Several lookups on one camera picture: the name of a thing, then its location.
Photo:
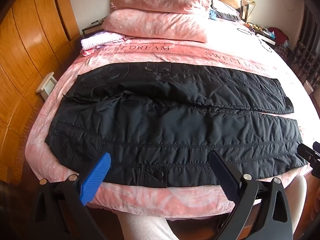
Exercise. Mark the dark nightstand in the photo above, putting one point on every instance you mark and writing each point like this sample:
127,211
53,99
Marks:
90,28

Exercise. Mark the blue cloth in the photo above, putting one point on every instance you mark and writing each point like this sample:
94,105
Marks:
212,15

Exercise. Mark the person's leg white trousers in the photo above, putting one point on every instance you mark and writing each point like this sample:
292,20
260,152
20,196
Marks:
145,226
298,197

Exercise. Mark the red cloth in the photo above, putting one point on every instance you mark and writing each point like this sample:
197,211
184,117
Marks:
280,35

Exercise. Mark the person's left leg white trousers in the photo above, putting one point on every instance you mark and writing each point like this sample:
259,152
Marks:
145,226

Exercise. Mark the bed with pink blanket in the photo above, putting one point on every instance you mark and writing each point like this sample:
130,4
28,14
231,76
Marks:
140,200

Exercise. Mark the dark patterned curtain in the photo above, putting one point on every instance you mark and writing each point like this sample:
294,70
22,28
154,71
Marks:
306,37

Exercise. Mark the cluttered bedside table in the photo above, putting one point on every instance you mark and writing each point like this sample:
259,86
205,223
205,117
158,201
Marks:
265,36

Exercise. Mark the folded white towel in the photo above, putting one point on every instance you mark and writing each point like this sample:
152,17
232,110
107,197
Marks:
100,40

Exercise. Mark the dark grey pillow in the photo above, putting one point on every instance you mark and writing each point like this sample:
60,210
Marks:
225,10

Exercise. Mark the black quilted pants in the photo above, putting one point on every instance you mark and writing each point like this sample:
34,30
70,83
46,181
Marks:
162,130

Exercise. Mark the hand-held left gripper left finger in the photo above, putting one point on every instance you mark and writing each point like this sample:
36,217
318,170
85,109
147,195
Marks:
96,177

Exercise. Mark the person's right leg white trousers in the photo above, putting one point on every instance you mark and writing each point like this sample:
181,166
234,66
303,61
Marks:
298,197

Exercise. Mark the gold frame lamp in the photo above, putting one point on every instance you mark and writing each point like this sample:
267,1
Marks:
247,8

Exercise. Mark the wooden wardrobe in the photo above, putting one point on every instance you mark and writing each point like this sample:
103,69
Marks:
30,50

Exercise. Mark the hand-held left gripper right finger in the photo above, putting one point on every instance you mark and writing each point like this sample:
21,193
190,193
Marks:
225,173

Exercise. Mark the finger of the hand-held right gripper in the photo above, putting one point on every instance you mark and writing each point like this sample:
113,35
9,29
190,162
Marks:
306,153

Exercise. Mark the small white stool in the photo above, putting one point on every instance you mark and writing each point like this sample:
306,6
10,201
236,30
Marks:
47,85

